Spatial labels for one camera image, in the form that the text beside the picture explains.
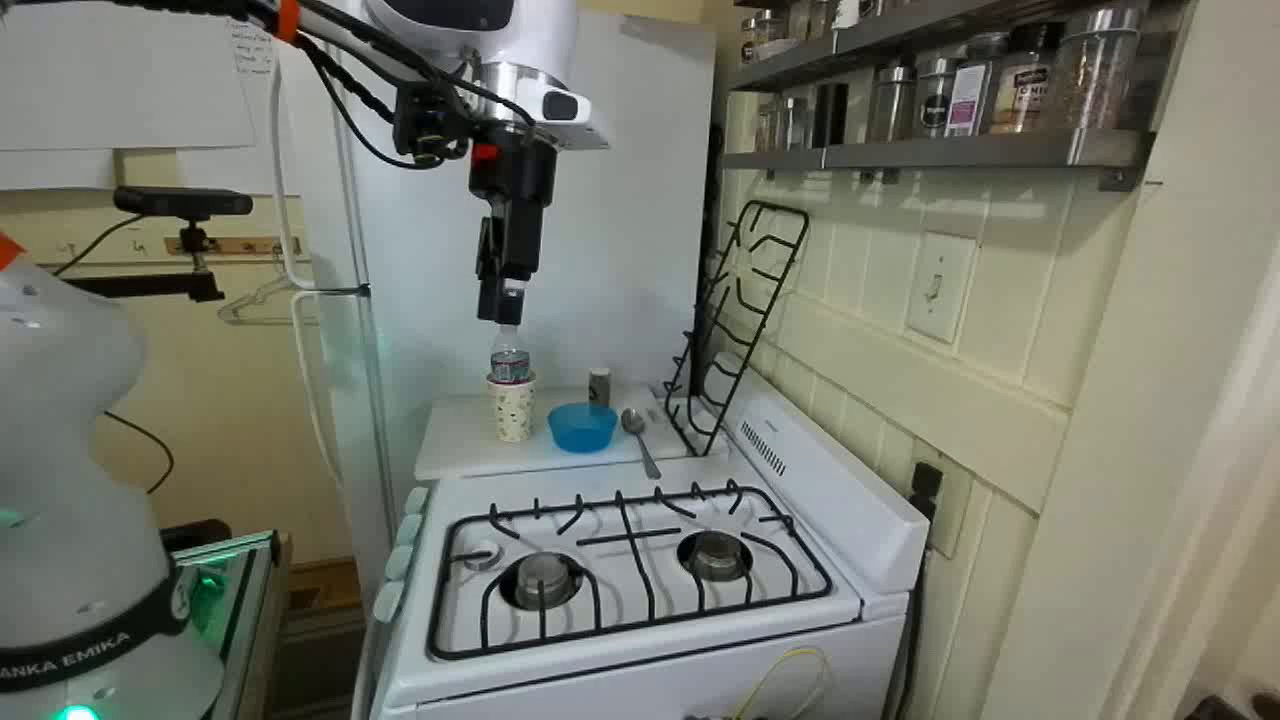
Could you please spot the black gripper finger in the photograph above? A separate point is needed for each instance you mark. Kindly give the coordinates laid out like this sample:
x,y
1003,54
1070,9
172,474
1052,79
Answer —
x,y
493,299
519,294

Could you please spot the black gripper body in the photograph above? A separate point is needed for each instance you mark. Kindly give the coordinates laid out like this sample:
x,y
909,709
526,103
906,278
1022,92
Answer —
x,y
512,183

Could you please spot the metal spoon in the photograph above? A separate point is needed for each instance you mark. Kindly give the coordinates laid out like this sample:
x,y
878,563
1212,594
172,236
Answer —
x,y
635,424

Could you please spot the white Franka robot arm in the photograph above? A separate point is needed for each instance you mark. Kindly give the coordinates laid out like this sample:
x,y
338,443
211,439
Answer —
x,y
55,532

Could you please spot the clear plastic water bottle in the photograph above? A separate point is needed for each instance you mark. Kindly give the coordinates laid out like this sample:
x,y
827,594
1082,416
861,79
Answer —
x,y
511,360

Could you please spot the dotted paper cup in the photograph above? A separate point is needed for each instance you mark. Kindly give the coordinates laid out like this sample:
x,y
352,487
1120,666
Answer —
x,y
511,415

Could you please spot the white refrigerator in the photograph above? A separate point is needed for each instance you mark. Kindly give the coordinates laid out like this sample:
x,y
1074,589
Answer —
x,y
635,215

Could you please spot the small metal shaker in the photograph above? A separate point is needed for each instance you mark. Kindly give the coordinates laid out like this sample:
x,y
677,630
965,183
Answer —
x,y
601,388

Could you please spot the blue plastic bowl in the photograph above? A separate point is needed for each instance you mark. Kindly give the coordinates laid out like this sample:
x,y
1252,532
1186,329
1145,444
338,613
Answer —
x,y
582,430

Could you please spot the white stove knob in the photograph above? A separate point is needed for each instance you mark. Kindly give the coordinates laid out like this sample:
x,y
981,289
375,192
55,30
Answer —
x,y
386,607
397,563
419,500
407,529

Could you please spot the black loose stove grate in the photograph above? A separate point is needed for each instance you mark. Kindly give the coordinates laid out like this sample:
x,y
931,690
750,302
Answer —
x,y
775,204

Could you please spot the black mounted stove grate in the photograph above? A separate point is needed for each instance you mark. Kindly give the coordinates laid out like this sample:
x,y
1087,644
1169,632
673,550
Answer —
x,y
627,536

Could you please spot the glass spice jar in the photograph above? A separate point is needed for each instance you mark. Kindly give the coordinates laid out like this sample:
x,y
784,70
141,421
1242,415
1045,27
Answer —
x,y
969,103
792,122
935,103
891,107
1107,73
1024,83
756,37

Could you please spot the round metal gas burner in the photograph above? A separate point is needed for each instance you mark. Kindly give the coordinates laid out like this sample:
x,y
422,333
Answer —
x,y
718,553
541,581

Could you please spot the dark spice jar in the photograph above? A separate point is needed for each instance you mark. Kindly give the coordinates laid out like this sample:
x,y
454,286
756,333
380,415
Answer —
x,y
829,118

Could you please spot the white gas stove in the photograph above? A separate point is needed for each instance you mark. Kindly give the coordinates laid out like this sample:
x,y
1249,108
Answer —
x,y
800,495

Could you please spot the steel spice shelf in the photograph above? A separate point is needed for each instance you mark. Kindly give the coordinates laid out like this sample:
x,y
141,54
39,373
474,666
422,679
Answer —
x,y
854,45
935,153

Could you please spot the robot control box green light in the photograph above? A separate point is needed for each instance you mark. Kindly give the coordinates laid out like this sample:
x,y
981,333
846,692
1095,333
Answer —
x,y
233,585

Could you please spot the white board panel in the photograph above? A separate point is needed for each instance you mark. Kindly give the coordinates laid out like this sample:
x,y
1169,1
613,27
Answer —
x,y
120,83

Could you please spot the black camera on stand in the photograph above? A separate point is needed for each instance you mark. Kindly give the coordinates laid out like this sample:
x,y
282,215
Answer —
x,y
183,201

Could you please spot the cream light switch plate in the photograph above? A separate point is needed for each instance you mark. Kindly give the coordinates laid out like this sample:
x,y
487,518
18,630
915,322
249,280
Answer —
x,y
940,286

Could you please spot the cream wall outlet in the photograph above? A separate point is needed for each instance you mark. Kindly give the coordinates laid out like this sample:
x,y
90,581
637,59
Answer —
x,y
958,520

